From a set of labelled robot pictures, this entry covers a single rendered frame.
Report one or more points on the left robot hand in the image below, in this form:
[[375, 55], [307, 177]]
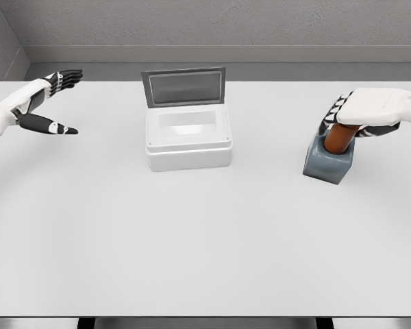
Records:
[[34, 97]]

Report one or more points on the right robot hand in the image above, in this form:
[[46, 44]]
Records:
[[370, 108]]

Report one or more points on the grey-blue square stamp base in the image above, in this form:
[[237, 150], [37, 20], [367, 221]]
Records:
[[327, 162]]

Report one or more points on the grey hinged box lid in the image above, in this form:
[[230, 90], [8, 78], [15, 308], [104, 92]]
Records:
[[184, 87]]

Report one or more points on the white open box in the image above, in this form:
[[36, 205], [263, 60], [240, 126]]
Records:
[[188, 144]]

